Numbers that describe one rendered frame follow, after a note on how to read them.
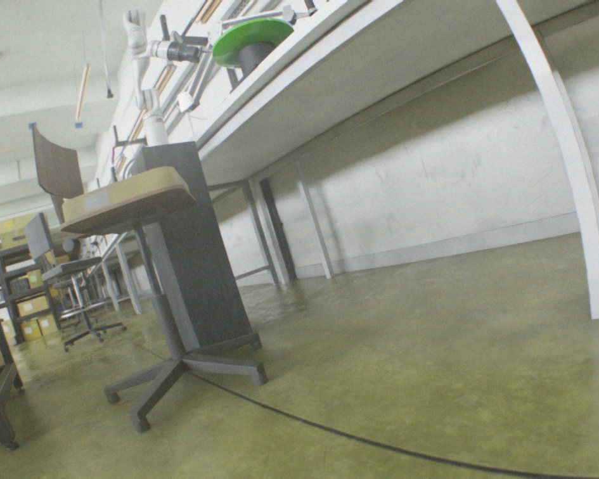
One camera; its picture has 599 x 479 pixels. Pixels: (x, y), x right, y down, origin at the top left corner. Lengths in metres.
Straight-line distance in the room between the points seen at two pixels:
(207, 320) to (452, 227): 1.27
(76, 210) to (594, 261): 1.22
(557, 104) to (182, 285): 1.27
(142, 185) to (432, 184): 1.41
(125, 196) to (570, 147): 1.02
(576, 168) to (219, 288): 1.23
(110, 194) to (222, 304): 0.67
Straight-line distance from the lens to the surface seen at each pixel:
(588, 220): 0.76
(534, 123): 1.68
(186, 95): 1.80
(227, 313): 1.40
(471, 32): 1.43
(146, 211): 1.02
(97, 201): 0.97
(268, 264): 2.76
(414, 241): 1.98
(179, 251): 1.34
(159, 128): 1.56
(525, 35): 0.79
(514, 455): 0.51
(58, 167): 1.29
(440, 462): 0.52
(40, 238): 2.95
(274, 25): 1.24
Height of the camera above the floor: 0.35
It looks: 1 degrees down
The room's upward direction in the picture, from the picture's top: 17 degrees counter-clockwise
